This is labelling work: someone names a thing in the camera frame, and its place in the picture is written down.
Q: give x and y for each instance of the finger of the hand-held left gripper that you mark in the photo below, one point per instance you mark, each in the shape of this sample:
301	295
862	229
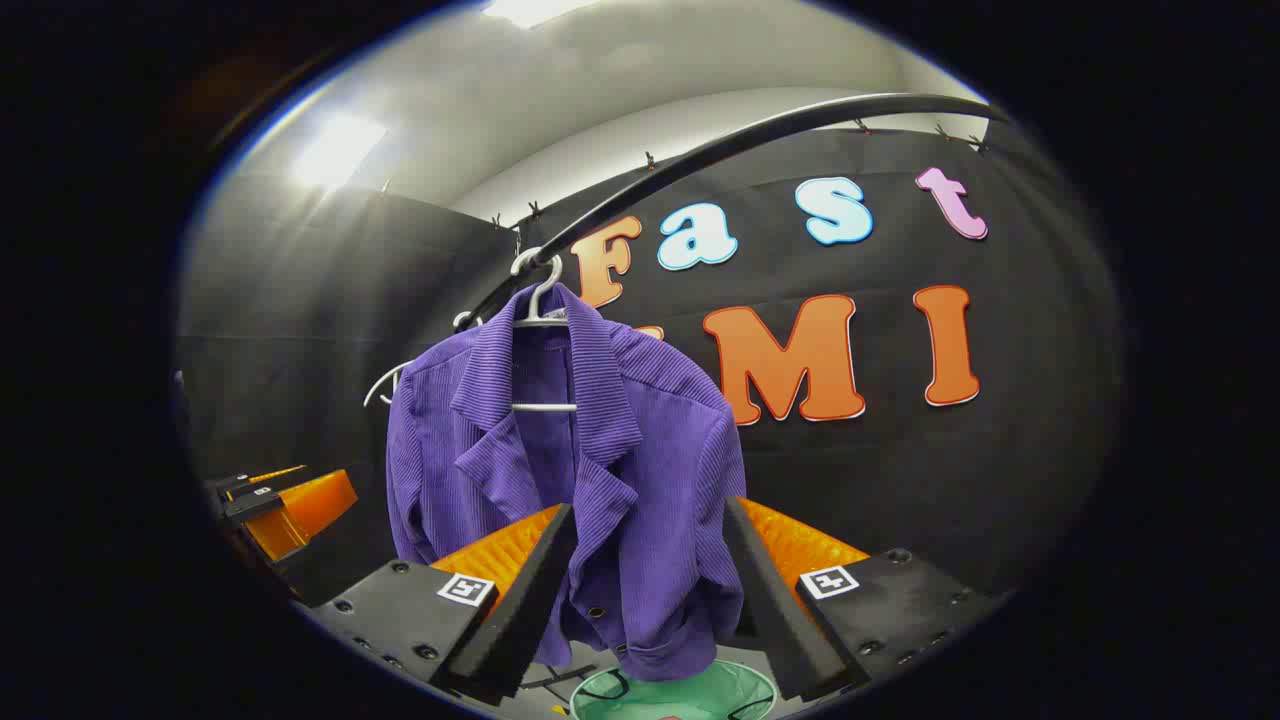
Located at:
245	482
305	505

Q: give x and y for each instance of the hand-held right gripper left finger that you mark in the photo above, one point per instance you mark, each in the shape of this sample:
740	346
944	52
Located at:
530	600

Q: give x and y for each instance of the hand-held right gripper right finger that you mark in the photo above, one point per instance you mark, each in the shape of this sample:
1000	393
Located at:
770	600

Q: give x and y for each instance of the green laundry hamper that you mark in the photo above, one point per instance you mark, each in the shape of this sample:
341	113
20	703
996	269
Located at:
700	695

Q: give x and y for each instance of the white clothes hanger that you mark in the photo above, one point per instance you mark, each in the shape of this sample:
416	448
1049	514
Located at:
383	377
545	407

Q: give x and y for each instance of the black clothes rail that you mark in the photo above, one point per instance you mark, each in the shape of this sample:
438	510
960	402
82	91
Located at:
750	138

